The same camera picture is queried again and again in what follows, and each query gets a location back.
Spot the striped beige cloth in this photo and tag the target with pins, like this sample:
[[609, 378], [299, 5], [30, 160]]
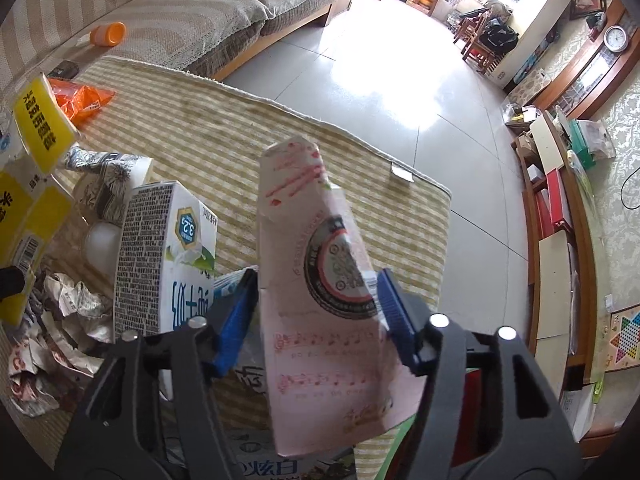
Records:
[[250, 125]]

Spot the round wall clock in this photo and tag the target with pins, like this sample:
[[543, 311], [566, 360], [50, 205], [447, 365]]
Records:
[[615, 38]]

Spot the yellow tissue pack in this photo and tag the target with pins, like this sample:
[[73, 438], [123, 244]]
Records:
[[45, 120]]

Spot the beige striped sofa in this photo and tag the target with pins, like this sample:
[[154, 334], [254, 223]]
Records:
[[175, 10]]

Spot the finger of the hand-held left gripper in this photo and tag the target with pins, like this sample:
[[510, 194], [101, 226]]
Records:
[[11, 282]]

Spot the crumpled newspaper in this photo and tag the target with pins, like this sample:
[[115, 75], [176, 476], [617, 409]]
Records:
[[65, 320]]

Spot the green box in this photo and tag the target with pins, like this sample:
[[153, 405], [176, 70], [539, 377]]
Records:
[[582, 145]]

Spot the yellow packaging boxes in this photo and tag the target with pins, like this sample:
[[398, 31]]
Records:
[[35, 220]]

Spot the wooden chair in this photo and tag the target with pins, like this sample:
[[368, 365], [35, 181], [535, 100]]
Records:
[[477, 40]]

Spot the pink printed paper carton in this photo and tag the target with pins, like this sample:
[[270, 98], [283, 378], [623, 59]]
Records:
[[320, 360]]

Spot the orange plastic bottle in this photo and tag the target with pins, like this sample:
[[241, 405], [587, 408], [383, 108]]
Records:
[[107, 33]]

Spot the framed picture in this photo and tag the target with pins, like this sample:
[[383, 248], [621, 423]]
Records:
[[589, 0]]

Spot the orange plastic bag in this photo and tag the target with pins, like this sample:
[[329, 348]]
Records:
[[82, 100]]

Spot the wooden tv cabinet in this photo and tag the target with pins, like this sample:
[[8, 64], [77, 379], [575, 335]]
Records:
[[555, 280]]

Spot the black bag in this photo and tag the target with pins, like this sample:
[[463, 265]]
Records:
[[500, 35]]

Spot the red flat box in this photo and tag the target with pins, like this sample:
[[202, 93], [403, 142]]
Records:
[[559, 200], [542, 217]]

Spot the star checkers board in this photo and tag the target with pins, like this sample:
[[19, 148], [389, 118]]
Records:
[[625, 340]]

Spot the small black device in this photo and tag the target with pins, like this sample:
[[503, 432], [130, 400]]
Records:
[[66, 70]]

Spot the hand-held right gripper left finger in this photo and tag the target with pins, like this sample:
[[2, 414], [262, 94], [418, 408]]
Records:
[[239, 310]]

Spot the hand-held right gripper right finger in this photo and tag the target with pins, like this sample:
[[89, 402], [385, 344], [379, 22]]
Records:
[[395, 310]]

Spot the white blue milk carton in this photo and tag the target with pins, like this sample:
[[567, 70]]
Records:
[[145, 260]]

